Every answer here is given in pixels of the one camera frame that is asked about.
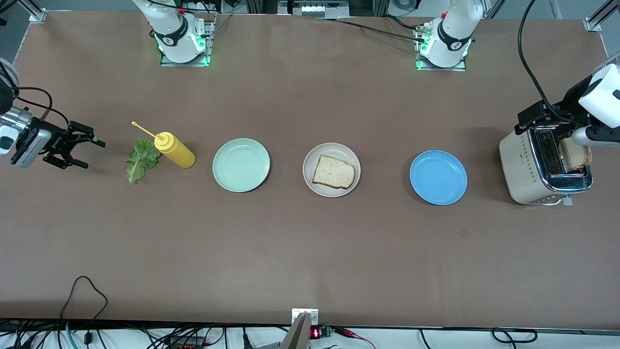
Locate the green lettuce leaf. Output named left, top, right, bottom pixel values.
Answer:
left=124, top=138, right=161, bottom=185

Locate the yellow squeeze bottle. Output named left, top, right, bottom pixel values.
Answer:
left=131, top=121, right=196, bottom=169

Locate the light bread slice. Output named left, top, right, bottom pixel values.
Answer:
left=312, top=155, right=356, bottom=190

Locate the blue plate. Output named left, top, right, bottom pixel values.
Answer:
left=409, top=150, right=468, bottom=206

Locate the mint green plate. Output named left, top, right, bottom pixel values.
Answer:
left=212, top=138, right=271, bottom=193

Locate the beige plate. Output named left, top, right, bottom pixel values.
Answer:
left=303, top=142, right=362, bottom=198

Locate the dark crust bread slice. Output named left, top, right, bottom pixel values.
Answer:
left=558, top=136, right=593, bottom=172

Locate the cream chrome toaster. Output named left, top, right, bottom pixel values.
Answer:
left=499, top=121, right=594, bottom=206

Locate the control box with white lights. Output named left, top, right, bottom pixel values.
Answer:
left=278, top=0, right=350, bottom=18

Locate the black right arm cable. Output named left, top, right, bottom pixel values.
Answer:
left=0, top=58, right=71, bottom=129

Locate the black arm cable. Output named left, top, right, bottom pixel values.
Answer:
left=517, top=0, right=562, bottom=114
left=0, top=58, right=71, bottom=129

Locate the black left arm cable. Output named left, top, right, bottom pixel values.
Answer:
left=517, top=0, right=562, bottom=114

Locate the aluminium frame profile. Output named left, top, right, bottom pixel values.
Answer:
left=15, top=0, right=47, bottom=23
left=584, top=0, right=620, bottom=32

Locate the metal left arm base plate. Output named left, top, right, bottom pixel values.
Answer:
left=415, top=24, right=467, bottom=72

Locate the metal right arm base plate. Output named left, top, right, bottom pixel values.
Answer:
left=160, top=14, right=215, bottom=67

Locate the short black table cable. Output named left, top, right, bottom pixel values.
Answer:
left=382, top=14, right=424, bottom=31

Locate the long black table cable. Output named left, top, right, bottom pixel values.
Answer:
left=315, top=17, right=427, bottom=42

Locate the black looped cable with ferrite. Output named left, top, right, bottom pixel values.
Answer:
left=59, top=275, right=109, bottom=347

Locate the black coiled cable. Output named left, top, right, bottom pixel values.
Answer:
left=491, top=328, right=539, bottom=344

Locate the white metal bracket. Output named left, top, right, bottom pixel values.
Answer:
left=292, top=308, right=319, bottom=326

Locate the red clip wire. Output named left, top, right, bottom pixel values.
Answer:
left=333, top=327, right=377, bottom=349

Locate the grey aluminium camera pole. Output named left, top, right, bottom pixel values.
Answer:
left=279, top=312, right=311, bottom=349

